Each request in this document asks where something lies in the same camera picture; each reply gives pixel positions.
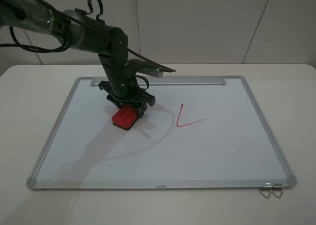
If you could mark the red whiteboard eraser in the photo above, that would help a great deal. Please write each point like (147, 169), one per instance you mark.
(125, 117)

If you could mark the metal hanging clip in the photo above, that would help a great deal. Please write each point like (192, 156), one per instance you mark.
(266, 190)
(277, 190)

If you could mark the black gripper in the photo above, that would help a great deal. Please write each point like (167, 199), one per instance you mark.
(122, 86)

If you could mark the right metal hanging clip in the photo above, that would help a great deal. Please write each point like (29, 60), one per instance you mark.
(277, 190)

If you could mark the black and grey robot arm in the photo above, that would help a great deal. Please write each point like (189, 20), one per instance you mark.
(75, 30)

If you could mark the white aluminium-framed whiteboard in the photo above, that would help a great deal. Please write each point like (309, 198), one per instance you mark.
(203, 132)

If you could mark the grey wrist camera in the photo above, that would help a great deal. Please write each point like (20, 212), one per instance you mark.
(144, 67)

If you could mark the left metal hanging clip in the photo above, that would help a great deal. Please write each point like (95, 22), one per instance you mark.
(266, 190)

